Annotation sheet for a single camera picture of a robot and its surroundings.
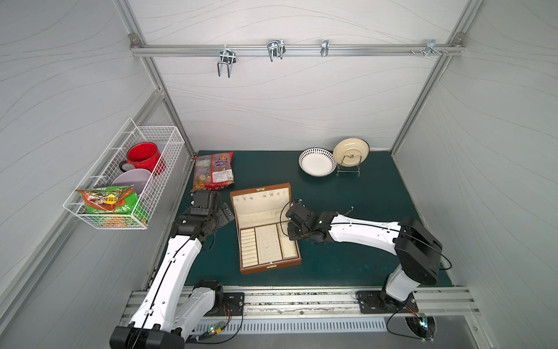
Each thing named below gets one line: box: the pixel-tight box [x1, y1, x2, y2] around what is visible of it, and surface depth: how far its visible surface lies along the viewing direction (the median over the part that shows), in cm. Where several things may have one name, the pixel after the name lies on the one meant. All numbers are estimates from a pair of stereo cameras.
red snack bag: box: [191, 151, 235, 192], surface depth 109 cm
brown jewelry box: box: [229, 182, 302, 276], surface depth 84 cm
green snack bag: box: [75, 186, 139, 215], surface depth 55 cm
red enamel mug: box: [118, 141, 167, 177], surface depth 66 cm
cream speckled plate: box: [332, 137, 371, 168], surface depth 104 cm
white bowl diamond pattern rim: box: [297, 146, 338, 178], surface depth 118 cm
